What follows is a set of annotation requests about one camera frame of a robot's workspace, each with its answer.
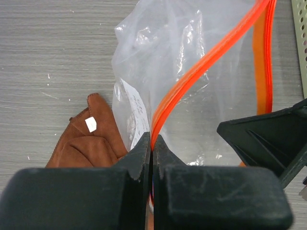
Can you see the pale green perforated basket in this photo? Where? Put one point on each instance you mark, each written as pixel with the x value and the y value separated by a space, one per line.
pixel 299 8

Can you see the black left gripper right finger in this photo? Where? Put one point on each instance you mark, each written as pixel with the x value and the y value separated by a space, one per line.
pixel 215 197

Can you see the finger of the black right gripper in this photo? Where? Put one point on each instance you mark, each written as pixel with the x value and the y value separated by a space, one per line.
pixel 276 141

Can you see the clear zip top bag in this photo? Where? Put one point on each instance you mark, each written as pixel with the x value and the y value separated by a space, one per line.
pixel 184 66

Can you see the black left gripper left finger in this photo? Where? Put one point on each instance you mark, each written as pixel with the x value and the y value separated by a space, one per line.
pixel 113 198

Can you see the brown cloth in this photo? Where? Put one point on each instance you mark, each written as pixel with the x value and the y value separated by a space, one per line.
pixel 91 139

